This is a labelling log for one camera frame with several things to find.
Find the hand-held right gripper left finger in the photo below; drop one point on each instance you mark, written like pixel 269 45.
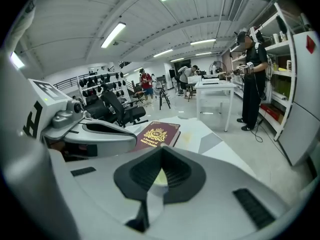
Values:
pixel 100 196

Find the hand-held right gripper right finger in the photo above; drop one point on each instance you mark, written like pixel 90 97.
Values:
pixel 220 189

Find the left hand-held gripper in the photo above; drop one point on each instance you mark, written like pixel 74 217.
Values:
pixel 50 94

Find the black office chair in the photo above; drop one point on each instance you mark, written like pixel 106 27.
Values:
pixel 117 106
pixel 96 107

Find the maroon hardcover book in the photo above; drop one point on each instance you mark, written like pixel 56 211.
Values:
pixel 155 136

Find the white display rack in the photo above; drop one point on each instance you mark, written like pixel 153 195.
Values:
pixel 78 89

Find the rows of black pouches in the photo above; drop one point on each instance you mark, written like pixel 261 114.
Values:
pixel 96 79

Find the black stair railing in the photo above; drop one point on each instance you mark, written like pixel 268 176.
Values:
pixel 67 81

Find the black screen on stand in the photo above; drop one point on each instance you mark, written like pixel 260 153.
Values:
pixel 172 72

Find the red flat box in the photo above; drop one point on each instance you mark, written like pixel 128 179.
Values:
pixel 270 110

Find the white cardboard box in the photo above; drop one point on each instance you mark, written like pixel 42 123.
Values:
pixel 194 79

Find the white square table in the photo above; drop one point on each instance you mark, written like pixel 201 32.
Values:
pixel 217 86

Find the grey tall cabinet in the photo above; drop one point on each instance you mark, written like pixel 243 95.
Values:
pixel 300 124

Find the white portable gas stove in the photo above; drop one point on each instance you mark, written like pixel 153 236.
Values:
pixel 212 83

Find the stack of green boxes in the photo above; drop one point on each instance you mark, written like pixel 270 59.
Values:
pixel 281 86

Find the white shelving unit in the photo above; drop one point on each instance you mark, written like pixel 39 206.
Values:
pixel 290 66

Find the red diamond sticker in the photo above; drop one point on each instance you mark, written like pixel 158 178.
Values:
pixel 310 44

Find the ceiling air vent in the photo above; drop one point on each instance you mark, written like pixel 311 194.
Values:
pixel 236 4

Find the black pedestal fan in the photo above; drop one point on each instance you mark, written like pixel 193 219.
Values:
pixel 215 66

